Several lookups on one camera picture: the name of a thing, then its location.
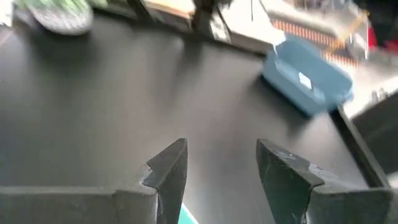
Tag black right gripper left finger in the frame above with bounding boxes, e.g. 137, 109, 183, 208
0, 138, 188, 224

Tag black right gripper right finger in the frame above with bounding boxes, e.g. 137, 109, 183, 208
256, 138, 398, 224

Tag green white round object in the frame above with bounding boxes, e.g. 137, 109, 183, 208
14, 0, 95, 36

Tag black partition panel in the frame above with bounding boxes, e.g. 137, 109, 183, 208
352, 92, 398, 175

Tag light blue plastic bin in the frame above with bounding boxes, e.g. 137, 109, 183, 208
261, 34, 355, 118

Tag orange striped barrier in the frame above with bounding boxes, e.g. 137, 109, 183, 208
270, 17, 360, 67

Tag teal plastic bin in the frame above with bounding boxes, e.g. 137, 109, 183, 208
177, 203, 200, 224

